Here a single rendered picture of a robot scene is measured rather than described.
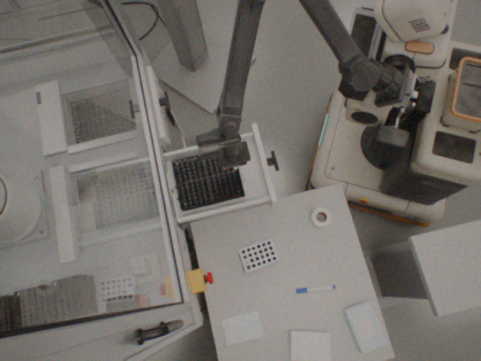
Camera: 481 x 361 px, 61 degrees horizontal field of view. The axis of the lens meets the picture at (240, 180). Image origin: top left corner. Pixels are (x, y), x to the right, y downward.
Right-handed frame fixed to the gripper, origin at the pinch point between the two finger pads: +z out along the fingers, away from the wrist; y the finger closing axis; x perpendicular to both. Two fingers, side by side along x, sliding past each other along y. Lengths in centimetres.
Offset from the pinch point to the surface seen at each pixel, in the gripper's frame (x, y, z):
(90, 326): -44, -26, -72
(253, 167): 2.2, 7.2, 12.8
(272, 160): 0.2, 13.5, 5.2
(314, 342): -60, 13, 19
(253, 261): -29.1, -0.2, 22.4
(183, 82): 92, -13, 89
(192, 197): -4.4, -15.9, 11.3
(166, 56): 112, -20, 88
